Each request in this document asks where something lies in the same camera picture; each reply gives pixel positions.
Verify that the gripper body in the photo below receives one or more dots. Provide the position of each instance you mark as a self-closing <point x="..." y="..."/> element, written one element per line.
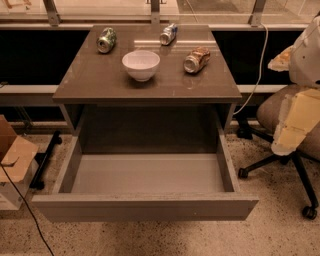
<point x="306" y="63"/>

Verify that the grey top drawer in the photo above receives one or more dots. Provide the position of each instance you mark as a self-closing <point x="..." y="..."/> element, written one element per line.
<point x="152" y="187"/>

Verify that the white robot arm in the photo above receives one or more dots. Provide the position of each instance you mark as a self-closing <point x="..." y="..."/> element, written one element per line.
<point x="302" y="59"/>

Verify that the grey drawer cabinet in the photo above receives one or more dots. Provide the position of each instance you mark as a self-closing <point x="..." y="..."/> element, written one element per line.
<point x="94" y="78"/>

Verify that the brown office chair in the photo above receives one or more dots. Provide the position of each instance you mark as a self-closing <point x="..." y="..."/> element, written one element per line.
<point x="268" y="117"/>

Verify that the brown orange soda can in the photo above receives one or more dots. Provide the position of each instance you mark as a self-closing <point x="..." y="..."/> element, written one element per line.
<point x="196" y="60"/>

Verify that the white ceramic bowl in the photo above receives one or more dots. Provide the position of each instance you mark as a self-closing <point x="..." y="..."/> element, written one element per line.
<point x="141" y="65"/>

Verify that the green soda can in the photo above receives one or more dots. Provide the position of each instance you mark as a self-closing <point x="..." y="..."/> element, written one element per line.
<point x="106" y="40"/>

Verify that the black metal floor stand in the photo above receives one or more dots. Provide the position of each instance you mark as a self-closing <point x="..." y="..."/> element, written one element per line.
<point x="42" y="160"/>

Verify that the cardboard box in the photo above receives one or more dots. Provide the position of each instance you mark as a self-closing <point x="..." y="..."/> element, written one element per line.
<point x="17" y="156"/>

